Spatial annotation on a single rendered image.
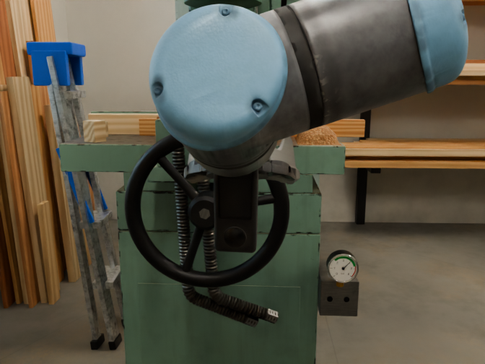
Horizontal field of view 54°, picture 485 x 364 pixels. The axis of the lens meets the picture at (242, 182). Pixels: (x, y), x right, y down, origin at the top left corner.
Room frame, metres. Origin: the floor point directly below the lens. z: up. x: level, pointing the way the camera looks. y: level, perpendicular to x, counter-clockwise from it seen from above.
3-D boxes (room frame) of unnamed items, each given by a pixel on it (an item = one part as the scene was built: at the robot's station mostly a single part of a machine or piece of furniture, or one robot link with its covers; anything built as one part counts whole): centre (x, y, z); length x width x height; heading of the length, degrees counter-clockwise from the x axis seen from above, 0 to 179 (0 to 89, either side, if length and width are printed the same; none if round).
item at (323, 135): (1.04, -0.16, 0.92); 0.14 x 0.09 x 0.04; 177
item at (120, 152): (1.03, 0.09, 0.87); 0.61 x 0.30 x 0.06; 87
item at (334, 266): (0.91, -0.20, 0.65); 0.06 x 0.04 x 0.08; 87
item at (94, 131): (1.03, 0.32, 0.92); 0.04 x 0.03 x 0.05; 59
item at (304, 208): (1.26, 0.04, 0.76); 0.57 x 0.45 x 0.09; 177
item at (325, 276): (0.98, -0.21, 0.58); 0.12 x 0.08 x 0.08; 177
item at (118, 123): (1.16, 0.08, 0.92); 0.60 x 0.02 x 0.05; 87
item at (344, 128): (1.13, -0.02, 0.92); 0.54 x 0.02 x 0.04; 87
